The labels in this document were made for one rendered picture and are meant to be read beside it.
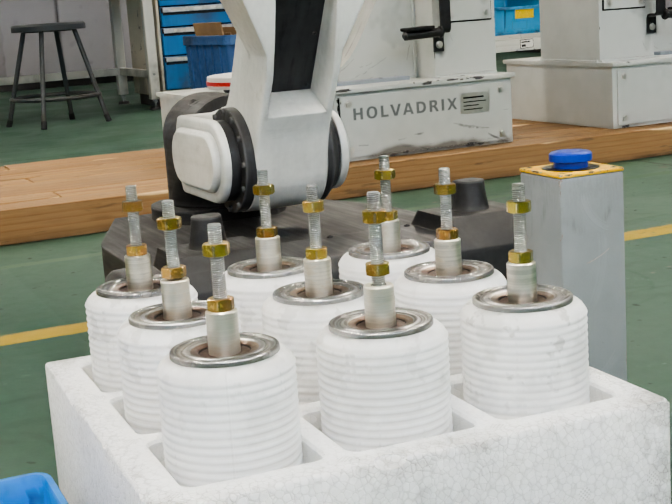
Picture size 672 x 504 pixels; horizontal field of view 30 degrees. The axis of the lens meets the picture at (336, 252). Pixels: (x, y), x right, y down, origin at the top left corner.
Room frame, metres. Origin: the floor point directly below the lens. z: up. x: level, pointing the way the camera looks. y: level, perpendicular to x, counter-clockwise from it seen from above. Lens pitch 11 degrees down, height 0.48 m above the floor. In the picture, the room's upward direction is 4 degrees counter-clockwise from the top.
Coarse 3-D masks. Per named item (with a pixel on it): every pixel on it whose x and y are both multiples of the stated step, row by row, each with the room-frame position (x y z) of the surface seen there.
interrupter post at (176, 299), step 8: (168, 280) 0.93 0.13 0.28; (176, 280) 0.93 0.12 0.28; (184, 280) 0.93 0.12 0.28; (168, 288) 0.92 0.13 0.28; (176, 288) 0.92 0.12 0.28; (184, 288) 0.92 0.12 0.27; (168, 296) 0.92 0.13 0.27; (176, 296) 0.92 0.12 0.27; (184, 296) 0.92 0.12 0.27; (168, 304) 0.92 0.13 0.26; (176, 304) 0.92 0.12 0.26; (184, 304) 0.92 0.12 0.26; (168, 312) 0.92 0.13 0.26; (176, 312) 0.92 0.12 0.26; (184, 312) 0.92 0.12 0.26; (176, 320) 0.92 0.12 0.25
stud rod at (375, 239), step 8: (368, 192) 0.87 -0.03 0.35; (376, 192) 0.86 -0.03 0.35; (368, 200) 0.86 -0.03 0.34; (376, 200) 0.86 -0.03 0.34; (368, 208) 0.86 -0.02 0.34; (376, 208) 0.86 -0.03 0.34; (368, 224) 0.87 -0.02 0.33; (376, 224) 0.86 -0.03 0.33; (368, 232) 0.87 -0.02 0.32; (376, 232) 0.86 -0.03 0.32; (376, 240) 0.86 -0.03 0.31; (376, 248) 0.86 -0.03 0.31; (376, 256) 0.86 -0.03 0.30; (376, 280) 0.86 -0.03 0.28; (384, 280) 0.87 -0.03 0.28
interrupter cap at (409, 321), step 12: (348, 312) 0.89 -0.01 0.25; (360, 312) 0.90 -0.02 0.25; (396, 312) 0.89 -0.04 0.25; (408, 312) 0.89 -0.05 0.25; (420, 312) 0.88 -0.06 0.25; (336, 324) 0.87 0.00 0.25; (348, 324) 0.87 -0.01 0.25; (360, 324) 0.87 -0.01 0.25; (396, 324) 0.87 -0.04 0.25; (408, 324) 0.85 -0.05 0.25; (420, 324) 0.85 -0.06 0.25; (432, 324) 0.86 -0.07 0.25; (348, 336) 0.84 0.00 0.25; (360, 336) 0.83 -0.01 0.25; (372, 336) 0.83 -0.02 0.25; (384, 336) 0.83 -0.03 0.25; (396, 336) 0.83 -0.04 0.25
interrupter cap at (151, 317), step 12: (192, 300) 0.97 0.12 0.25; (144, 312) 0.94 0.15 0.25; (156, 312) 0.94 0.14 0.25; (192, 312) 0.94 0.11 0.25; (204, 312) 0.93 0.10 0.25; (132, 324) 0.91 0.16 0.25; (144, 324) 0.90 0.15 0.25; (156, 324) 0.90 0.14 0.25; (168, 324) 0.89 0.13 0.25; (180, 324) 0.89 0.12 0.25; (192, 324) 0.90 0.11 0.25; (204, 324) 0.90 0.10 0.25
